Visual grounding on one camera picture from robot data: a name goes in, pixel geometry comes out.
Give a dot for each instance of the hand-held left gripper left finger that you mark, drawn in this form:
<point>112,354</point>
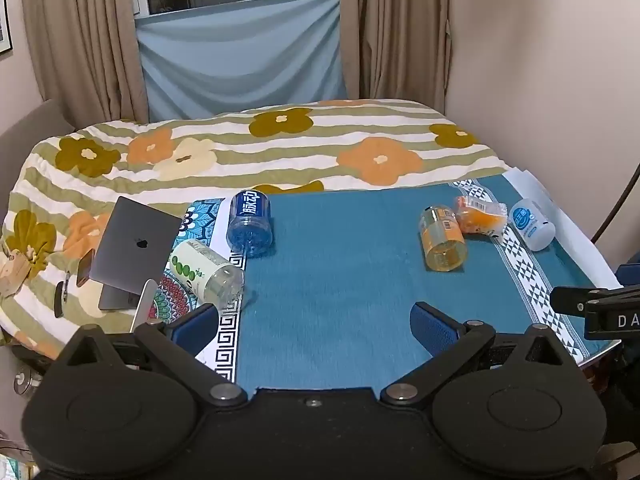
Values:
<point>192,329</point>

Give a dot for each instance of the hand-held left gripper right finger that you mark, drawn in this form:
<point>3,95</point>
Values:
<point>434,329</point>

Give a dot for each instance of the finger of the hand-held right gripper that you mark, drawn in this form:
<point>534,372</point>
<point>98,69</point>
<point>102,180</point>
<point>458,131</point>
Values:
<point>575,299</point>

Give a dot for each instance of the green label clear bottle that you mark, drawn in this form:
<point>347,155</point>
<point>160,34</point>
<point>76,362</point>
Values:
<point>207,271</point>

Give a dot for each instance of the white cup with blue label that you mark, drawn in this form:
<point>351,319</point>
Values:
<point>531,223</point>

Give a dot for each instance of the orange label clear bottle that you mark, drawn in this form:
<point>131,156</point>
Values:
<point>442,239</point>

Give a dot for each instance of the blue plastic bottle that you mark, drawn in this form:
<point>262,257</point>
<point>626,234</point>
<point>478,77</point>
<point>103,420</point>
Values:
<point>250,225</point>

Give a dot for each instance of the silver laptop stand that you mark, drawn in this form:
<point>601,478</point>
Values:
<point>142,305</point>

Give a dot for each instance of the white sheet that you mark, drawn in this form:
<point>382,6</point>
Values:
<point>575,240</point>

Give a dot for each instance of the grey laptop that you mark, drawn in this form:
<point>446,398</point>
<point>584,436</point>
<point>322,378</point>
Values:
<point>135,252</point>

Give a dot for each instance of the teal tablecloth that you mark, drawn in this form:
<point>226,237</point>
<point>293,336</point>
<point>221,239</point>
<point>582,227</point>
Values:
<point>340,285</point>

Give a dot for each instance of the colourful mandala patterned cloth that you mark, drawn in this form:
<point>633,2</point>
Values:
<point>202,212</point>

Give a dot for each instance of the crumpled orange plastic packet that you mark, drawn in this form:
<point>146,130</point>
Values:
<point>477,215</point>

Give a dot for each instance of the dark smartphone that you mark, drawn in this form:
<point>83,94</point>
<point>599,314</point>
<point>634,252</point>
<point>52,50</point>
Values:
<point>85,268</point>

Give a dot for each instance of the small black remote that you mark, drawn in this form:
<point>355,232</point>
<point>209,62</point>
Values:
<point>59,299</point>

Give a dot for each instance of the brown paper tag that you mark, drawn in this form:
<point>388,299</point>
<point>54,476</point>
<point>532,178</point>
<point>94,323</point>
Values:
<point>12,272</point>

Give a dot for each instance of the floral striped blanket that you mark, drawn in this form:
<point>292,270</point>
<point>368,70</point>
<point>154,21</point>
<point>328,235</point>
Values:
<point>300,155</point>

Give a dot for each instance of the grey upholstered headboard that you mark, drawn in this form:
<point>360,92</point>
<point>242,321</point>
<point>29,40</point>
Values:
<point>35,125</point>

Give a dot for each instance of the light blue hanging cloth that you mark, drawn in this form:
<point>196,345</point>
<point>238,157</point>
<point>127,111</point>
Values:
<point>240,55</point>

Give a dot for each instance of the beige curtain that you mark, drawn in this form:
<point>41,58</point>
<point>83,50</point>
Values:
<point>395,30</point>
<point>80,35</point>

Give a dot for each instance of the framed wall picture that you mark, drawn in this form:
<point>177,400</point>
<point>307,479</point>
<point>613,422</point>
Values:
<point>5,15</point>

